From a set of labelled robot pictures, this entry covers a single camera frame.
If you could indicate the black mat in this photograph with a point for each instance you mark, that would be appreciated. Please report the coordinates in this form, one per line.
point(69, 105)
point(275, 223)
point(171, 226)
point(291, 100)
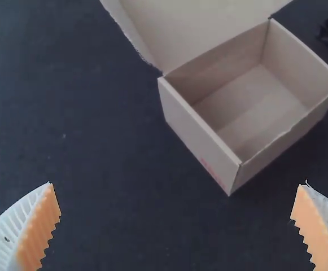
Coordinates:
point(67, 113)

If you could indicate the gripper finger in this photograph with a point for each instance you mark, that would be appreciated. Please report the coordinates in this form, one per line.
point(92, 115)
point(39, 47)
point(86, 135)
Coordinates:
point(14, 234)
point(319, 231)

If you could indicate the cardboard box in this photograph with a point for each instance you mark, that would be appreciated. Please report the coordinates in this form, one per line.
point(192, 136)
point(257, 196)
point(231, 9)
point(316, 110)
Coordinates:
point(197, 132)

